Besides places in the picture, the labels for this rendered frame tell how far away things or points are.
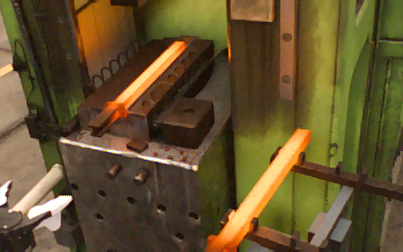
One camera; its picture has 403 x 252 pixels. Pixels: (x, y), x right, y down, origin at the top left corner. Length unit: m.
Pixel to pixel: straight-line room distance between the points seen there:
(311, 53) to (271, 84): 0.12
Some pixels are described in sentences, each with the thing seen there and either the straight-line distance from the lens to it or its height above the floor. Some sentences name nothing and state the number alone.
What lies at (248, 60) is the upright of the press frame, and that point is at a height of 1.08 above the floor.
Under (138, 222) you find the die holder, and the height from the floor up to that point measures 0.70.
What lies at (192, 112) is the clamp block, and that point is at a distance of 1.26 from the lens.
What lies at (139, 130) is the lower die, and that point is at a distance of 1.28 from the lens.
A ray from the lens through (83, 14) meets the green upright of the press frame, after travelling 1.45.
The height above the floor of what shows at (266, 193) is 0.99.
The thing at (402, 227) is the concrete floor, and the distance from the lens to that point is 2.44.
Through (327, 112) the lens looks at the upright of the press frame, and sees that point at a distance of 1.26.
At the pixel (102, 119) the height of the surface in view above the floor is 1.01.
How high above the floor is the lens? 1.63
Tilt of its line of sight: 34 degrees down
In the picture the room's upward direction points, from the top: 9 degrees counter-clockwise
